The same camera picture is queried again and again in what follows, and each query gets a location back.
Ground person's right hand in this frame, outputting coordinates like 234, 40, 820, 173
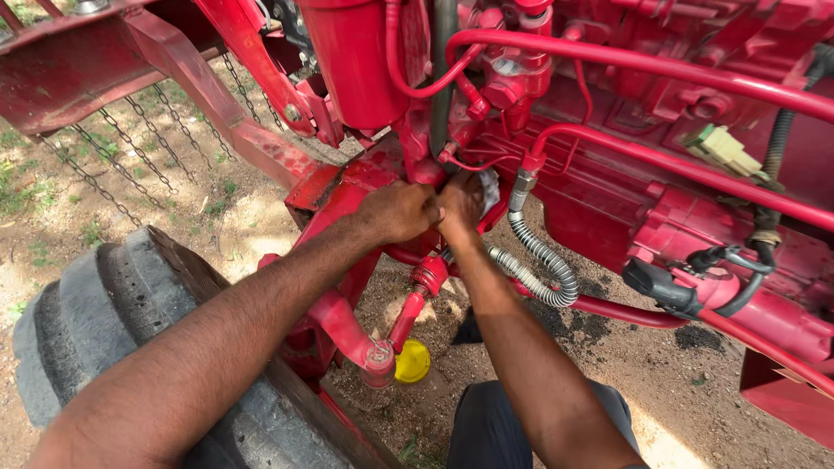
435, 171, 487, 246

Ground person's left hand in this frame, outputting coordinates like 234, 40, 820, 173
352, 180, 447, 246

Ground white cloth rag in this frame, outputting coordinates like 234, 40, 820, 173
478, 168, 501, 219

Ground yellow round cap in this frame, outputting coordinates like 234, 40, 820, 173
394, 338, 432, 384

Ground red cylindrical fuel filter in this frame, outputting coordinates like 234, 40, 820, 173
296, 0, 411, 131

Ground red tractor engine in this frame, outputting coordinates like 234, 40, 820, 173
280, 0, 834, 450

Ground black electrical plug connector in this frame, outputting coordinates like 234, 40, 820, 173
622, 258, 705, 320

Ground person's dark trousers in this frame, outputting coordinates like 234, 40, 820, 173
447, 380, 642, 469

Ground beige electrical connector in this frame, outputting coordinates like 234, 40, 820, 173
682, 124, 765, 178

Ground black tractor tyre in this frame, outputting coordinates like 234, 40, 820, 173
13, 225, 405, 469

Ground spring-wrapped hydraulic hose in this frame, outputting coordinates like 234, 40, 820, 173
487, 168, 581, 309

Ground hanging steel chains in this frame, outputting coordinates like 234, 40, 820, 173
39, 52, 288, 229

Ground black corrugated cable conduit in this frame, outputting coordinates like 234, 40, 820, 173
746, 42, 834, 274

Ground red front weight bracket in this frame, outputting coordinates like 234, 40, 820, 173
0, 0, 340, 190

